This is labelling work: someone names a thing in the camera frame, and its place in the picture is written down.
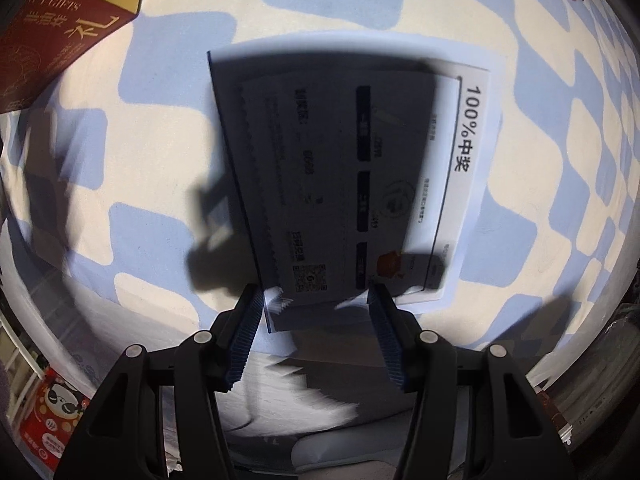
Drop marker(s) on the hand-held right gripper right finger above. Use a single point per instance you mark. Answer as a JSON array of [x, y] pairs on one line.
[[392, 340]]

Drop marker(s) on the gold cardboard box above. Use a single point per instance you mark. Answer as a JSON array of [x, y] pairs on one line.
[[50, 50]]

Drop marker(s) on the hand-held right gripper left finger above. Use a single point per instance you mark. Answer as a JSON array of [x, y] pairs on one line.
[[245, 340]]

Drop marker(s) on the red panda print packet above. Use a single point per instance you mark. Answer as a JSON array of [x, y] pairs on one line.
[[50, 420]]

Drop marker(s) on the white blue printed card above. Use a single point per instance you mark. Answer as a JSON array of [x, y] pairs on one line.
[[325, 185]]

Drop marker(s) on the blue white checkered blanket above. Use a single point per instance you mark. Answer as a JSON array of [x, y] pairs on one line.
[[150, 160]]

